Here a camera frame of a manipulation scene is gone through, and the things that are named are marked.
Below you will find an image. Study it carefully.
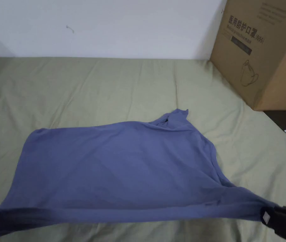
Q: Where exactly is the brown cardboard carton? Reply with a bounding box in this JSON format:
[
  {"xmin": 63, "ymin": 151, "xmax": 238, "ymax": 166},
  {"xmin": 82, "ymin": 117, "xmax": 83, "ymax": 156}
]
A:
[{"xmin": 209, "ymin": 0, "xmax": 286, "ymax": 112}]

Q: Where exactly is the bed with pale green sheet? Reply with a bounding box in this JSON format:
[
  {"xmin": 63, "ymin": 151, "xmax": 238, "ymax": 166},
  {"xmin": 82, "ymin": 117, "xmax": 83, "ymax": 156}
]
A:
[{"xmin": 0, "ymin": 56, "xmax": 286, "ymax": 242}]

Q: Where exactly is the dark brown cabinet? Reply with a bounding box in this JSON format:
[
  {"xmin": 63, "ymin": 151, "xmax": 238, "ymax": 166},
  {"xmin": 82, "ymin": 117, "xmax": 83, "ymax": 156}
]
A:
[{"xmin": 262, "ymin": 109, "xmax": 286, "ymax": 135}]

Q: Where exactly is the blue shirt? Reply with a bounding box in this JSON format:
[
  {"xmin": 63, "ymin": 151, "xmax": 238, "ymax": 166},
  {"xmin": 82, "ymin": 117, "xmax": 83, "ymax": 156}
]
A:
[{"xmin": 0, "ymin": 108, "xmax": 276, "ymax": 240}]

